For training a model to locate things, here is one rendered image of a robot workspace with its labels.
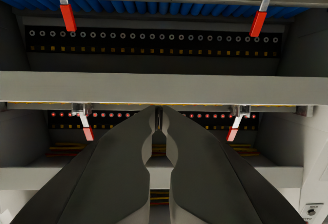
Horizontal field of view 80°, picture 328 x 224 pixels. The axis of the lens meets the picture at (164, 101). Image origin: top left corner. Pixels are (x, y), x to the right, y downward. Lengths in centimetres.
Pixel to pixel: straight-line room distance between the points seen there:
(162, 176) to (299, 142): 30
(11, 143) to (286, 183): 58
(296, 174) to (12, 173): 56
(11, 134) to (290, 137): 61
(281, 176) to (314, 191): 8
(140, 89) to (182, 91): 6
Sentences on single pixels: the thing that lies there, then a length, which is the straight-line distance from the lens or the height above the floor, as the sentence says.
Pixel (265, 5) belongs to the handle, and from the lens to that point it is 33.
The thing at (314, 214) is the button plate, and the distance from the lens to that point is 61.
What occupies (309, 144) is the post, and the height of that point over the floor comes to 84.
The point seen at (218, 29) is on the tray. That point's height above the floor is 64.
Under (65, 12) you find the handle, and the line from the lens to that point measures 32.
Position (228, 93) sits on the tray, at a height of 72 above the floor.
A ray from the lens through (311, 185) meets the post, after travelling 53.
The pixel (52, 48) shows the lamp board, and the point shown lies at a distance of 48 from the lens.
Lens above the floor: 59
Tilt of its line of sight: 27 degrees up
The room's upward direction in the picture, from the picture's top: 178 degrees counter-clockwise
